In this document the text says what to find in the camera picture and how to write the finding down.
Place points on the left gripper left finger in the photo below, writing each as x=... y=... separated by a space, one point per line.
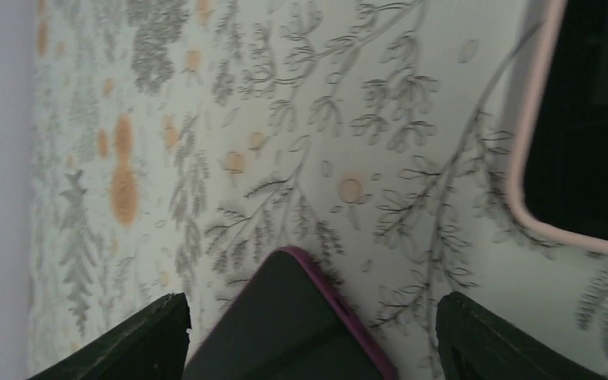
x=151 y=344

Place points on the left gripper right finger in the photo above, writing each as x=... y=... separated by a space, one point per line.
x=475 y=343

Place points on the purple smartphone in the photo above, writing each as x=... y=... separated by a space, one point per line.
x=289 y=322

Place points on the pink-edged black smartphone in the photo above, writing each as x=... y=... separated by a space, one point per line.
x=557 y=174

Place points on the floral patterned table mat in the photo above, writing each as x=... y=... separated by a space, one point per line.
x=177 y=143

